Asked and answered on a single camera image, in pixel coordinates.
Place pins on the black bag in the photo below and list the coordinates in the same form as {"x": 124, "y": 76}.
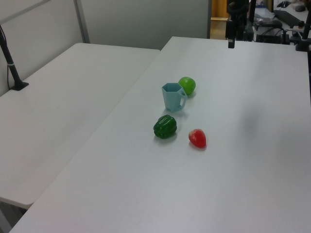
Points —
{"x": 267, "y": 22}

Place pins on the grey metal partition post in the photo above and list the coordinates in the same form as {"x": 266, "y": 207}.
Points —
{"x": 82, "y": 21}

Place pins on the light blue hexagonal mug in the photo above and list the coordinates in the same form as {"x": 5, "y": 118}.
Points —
{"x": 172, "y": 98}

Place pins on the light green apple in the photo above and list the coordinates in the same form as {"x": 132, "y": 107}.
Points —
{"x": 188, "y": 86}

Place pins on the black camera stand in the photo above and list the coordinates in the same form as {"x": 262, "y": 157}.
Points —
{"x": 304, "y": 38}

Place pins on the black pole with base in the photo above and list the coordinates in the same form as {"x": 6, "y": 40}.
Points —
{"x": 11, "y": 65}

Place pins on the dark green bell pepper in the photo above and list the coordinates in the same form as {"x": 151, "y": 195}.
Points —
{"x": 165, "y": 126}

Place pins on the red strawberry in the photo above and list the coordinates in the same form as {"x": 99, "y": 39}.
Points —
{"x": 198, "y": 138}

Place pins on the wooden cabinet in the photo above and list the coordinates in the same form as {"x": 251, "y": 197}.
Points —
{"x": 218, "y": 9}

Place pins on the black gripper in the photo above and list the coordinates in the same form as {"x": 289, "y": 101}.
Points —
{"x": 236, "y": 8}

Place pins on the black keyboard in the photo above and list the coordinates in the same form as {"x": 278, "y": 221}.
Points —
{"x": 286, "y": 17}

